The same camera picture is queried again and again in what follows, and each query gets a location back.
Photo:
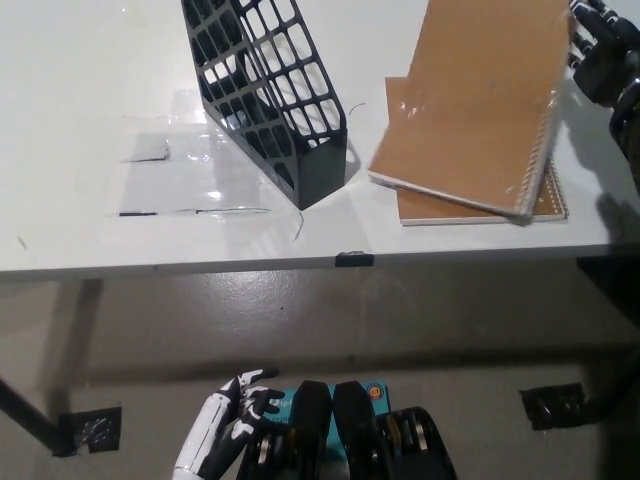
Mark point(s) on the white and black left hand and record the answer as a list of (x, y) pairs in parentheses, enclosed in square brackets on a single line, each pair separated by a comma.
[(210, 430)]

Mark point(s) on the black and white right hand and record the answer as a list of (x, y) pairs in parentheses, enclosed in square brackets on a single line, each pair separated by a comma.
[(605, 65)]

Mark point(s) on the brown spiral notebook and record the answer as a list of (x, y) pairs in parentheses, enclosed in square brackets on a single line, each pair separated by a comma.
[(460, 115), (425, 211)]

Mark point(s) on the black lattice book holder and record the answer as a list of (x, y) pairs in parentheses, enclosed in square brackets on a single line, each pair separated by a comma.
[(320, 170)]

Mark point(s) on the teal router box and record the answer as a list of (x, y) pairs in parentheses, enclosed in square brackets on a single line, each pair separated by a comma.
[(287, 407)]

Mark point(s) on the black floor tape patch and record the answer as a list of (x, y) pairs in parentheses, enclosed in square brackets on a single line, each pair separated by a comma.
[(550, 405), (92, 430)]

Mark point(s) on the grey table leg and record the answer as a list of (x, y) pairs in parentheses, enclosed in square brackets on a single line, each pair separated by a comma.
[(85, 320)]

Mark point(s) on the black tape piece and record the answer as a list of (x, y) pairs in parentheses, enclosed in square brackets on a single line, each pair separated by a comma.
[(354, 259)]

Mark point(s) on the clear plastic sheet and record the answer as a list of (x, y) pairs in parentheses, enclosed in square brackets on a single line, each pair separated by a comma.
[(165, 190)]

